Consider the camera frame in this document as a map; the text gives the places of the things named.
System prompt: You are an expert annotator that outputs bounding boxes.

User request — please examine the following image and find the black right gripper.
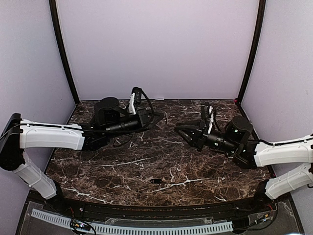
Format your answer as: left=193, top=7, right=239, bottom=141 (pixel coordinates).
left=175, top=119, right=239, bottom=154

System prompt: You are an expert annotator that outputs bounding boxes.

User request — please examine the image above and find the key with black head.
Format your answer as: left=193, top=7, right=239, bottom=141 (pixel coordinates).
left=150, top=179, right=162, bottom=184

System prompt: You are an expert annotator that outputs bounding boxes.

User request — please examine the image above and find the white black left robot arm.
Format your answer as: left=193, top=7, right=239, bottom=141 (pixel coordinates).
left=0, top=94, right=164, bottom=213

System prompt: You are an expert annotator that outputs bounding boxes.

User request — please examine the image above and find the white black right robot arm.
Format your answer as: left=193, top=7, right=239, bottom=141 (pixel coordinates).
left=175, top=116, right=313, bottom=212

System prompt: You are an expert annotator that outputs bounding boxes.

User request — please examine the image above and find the right circuit board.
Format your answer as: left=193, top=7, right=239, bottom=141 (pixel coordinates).
left=254, top=213, right=272, bottom=224

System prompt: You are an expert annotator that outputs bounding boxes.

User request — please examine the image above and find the circuit board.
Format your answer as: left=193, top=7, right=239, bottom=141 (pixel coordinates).
left=254, top=213, right=272, bottom=224
left=69, top=219, right=91, bottom=231

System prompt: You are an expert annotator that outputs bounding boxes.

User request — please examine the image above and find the left circuit board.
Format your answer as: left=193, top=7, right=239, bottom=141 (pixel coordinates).
left=69, top=219, right=91, bottom=231

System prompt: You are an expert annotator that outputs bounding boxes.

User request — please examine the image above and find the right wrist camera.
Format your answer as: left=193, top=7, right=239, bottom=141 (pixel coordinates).
left=201, top=102, right=216, bottom=134

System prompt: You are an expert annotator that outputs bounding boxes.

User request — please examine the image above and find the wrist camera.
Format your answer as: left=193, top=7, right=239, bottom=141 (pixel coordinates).
left=127, top=87, right=143, bottom=115
left=201, top=102, right=216, bottom=134

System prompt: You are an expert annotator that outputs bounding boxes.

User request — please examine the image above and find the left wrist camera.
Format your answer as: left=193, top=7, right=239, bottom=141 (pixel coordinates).
left=127, top=87, right=143, bottom=115

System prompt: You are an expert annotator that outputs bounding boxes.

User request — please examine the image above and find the black front rail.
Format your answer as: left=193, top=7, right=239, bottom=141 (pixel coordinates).
left=57, top=199, right=257, bottom=219

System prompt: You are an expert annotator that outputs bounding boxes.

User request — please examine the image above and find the black left corner post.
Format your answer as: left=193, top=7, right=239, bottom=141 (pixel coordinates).
left=48, top=0, right=80, bottom=105

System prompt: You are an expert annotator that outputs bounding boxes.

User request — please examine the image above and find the black corner post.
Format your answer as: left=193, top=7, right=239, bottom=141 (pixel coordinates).
left=48, top=0, right=80, bottom=105
left=236, top=0, right=267, bottom=106

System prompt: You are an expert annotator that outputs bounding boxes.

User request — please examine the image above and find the white slotted cable duct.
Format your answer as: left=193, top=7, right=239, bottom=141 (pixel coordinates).
left=31, top=209, right=233, bottom=235

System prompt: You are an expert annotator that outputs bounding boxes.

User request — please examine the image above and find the black right corner post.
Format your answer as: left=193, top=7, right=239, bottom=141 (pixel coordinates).
left=236, top=0, right=267, bottom=106

